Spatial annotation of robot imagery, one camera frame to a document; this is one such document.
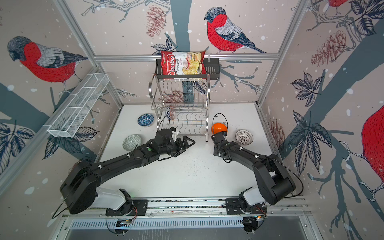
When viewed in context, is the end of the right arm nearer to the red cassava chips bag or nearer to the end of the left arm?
the end of the left arm

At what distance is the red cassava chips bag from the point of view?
0.87 metres

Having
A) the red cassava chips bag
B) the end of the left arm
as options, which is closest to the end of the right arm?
the end of the left arm
